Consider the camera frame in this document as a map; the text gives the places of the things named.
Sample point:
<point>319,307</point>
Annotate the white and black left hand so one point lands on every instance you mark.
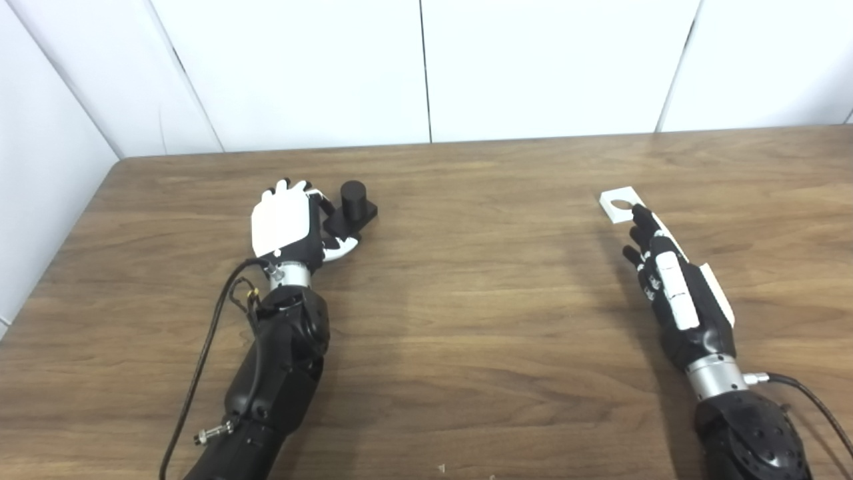
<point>280,223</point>

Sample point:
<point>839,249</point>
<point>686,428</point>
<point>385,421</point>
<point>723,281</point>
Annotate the white square piece with hole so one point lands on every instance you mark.
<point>613,214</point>

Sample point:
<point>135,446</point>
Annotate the white and black right hand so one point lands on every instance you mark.
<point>680,293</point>

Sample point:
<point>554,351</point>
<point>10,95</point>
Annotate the black peg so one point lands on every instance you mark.
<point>353,200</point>

